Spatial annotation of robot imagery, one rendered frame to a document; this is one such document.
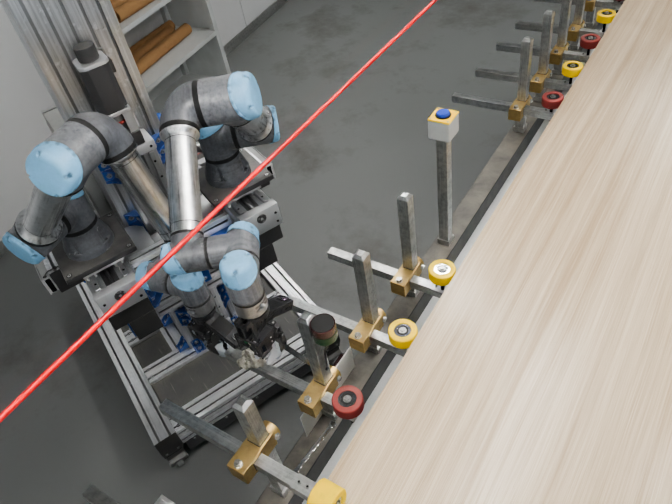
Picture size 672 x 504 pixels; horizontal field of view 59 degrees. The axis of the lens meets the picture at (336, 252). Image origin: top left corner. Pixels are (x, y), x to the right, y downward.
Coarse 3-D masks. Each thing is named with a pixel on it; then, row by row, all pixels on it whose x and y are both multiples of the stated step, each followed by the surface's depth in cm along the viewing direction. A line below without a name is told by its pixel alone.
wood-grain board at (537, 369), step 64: (640, 0) 275; (640, 64) 237; (576, 128) 214; (640, 128) 209; (512, 192) 195; (576, 192) 190; (640, 192) 186; (512, 256) 175; (576, 256) 171; (640, 256) 168; (448, 320) 162; (512, 320) 159; (576, 320) 156; (640, 320) 153; (448, 384) 148; (512, 384) 145; (576, 384) 143; (640, 384) 140; (384, 448) 138; (448, 448) 136; (512, 448) 134; (576, 448) 132; (640, 448) 130
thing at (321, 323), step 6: (318, 318) 139; (324, 318) 138; (330, 318) 138; (312, 324) 138; (318, 324) 137; (324, 324) 137; (330, 324) 137; (318, 330) 136; (324, 330) 136; (312, 336) 141; (324, 348) 146; (324, 354) 148
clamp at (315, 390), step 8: (336, 368) 160; (336, 376) 159; (312, 384) 157; (320, 384) 157; (328, 384) 156; (336, 384) 160; (304, 392) 156; (312, 392) 155; (320, 392) 155; (312, 400) 154; (320, 400) 154; (304, 408) 155; (312, 408) 152; (320, 408) 156; (312, 416) 156
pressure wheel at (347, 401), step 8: (336, 392) 150; (344, 392) 150; (352, 392) 150; (360, 392) 149; (336, 400) 149; (344, 400) 148; (352, 400) 148; (360, 400) 148; (336, 408) 147; (344, 408) 147; (352, 408) 146; (360, 408) 147; (344, 416) 147; (352, 416) 147
